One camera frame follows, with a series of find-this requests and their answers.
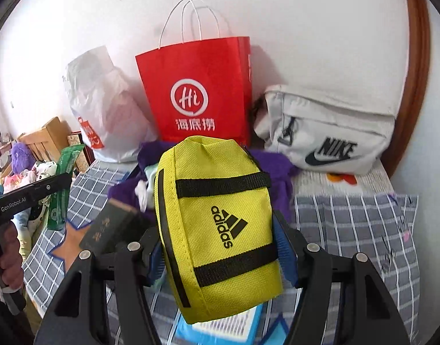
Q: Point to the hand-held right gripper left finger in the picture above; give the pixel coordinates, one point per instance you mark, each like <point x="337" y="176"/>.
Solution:
<point x="156" y="264"/>

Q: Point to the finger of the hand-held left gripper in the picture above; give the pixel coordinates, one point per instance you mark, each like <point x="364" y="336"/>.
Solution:
<point x="47" y="188"/>

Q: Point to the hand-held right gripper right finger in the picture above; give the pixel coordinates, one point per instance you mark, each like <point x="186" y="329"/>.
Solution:
<point x="285" y="249"/>

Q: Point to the green snack packet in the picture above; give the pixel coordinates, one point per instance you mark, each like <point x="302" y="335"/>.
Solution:
<point x="70" y="158"/>

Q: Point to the yellow black zip pouch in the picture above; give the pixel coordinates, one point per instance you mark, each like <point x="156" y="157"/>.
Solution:
<point x="212" y="222"/>

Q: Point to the mint green fabric item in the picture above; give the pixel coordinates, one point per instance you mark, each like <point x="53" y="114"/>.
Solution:
<point x="144" y="194"/>

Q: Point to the purple cloth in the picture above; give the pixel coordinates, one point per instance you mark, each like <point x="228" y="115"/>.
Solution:
<point x="273" y="167"/>

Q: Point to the person's left hand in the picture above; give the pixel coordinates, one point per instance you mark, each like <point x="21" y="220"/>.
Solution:
<point x="12" y="258"/>

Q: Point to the white dark spotted pillow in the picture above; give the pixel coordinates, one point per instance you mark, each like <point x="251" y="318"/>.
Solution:
<point x="44" y="169"/>

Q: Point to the purple plush toy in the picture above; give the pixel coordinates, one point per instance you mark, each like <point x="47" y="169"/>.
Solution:
<point x="20" y="156"/>

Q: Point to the brown patterned book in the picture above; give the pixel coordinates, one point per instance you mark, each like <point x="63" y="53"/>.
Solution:
<point x="82" y="160"/>

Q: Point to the wooden bed headboard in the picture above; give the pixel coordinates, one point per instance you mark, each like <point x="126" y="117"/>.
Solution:
<point x="51" y="133"/>

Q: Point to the dark green tea tin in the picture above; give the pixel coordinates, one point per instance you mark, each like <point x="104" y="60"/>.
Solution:
<point x="108" y="228"/>

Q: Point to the grey checked star blanket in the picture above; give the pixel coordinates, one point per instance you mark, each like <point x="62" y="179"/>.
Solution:
<point x="349" y="230"/>

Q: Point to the blue tissue pack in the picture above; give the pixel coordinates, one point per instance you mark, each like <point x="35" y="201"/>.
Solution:
<point x="220" y="330"/>

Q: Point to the white plastic shopping bag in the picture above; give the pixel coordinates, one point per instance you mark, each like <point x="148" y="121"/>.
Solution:
<point x="105" y="107"/>

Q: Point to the grey waist bag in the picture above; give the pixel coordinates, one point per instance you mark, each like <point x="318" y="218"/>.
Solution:
<point x="331" y="122"/>

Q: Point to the red paper shopping bag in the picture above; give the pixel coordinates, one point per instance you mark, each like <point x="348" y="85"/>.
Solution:
<point x="194" y="90"/>

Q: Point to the brown wooden door frame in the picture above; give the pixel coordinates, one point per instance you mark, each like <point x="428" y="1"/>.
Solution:
<point x="417" y="79"/>

